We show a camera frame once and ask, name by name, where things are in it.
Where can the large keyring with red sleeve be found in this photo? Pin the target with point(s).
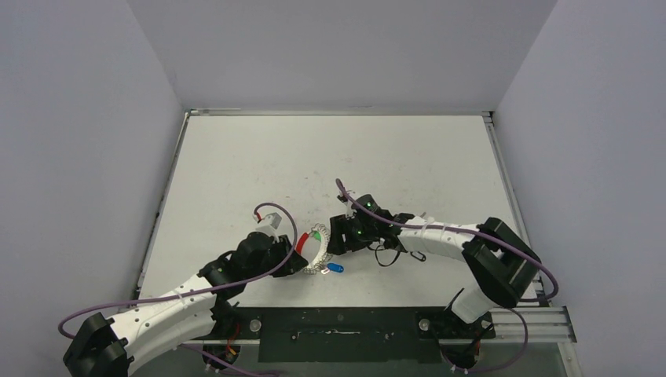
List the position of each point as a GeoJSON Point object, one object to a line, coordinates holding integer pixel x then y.
{"type": "Point", "coordinates": [314, 251]}

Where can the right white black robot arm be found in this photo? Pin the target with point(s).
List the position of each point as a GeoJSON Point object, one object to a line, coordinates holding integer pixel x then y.
{"type": "Point", "coordinates": [501, 263]}

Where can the black key tag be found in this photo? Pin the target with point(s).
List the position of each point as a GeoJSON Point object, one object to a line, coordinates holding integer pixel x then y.
{"type": "Point", "coordinates": [418, 256]}

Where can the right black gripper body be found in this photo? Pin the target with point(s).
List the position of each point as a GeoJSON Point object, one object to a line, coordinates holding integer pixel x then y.
{"type": "Point", "coordinates": [339, 236]}

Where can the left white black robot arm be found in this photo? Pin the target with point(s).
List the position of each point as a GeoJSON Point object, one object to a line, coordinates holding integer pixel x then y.
{"type": "Point", "coordinates": [120, 344]}

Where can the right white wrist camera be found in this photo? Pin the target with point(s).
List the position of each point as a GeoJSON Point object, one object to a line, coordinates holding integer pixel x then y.
{"type": "Point", "coordinates": [348, 197]}

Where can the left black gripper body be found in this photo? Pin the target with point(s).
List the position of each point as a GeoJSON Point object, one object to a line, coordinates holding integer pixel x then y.
{"type": "Point", "coordinates": [273, 259]}

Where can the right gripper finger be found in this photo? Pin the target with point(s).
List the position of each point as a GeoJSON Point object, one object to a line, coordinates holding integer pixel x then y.
{"type": "Point", "coordinates": [403, 218]}
{"type": "Point", "coordinates": [336, 243]}

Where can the blue key tag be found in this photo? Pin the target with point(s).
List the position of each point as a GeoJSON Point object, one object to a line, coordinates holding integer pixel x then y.
{"type": "Point", "coordinates": [334, 267]}

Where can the aluminium frame rail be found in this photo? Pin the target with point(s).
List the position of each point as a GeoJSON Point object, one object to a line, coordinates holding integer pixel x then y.
{"type": "Point", "coordinates": [536, 324]}

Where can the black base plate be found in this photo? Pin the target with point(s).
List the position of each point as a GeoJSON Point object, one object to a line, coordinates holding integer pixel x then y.
{"type": "Point", "coordinates": [346, 334]}

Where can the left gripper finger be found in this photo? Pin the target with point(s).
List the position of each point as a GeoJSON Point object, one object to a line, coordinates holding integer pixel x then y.
{"type": "Point", "coordinates": [287, 249]}
{"type": "Point", "coordinates": [296, 263]}

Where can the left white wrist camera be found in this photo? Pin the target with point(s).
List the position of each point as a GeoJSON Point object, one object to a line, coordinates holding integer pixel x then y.
{"type": "Point", "coordinates": [269, 224]}

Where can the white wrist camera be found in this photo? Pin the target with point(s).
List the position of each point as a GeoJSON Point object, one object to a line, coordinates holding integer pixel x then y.
{"type": "Point", "coordinates": [348, 197]}
{"type": "Point", "coordinates": [269, 224]}

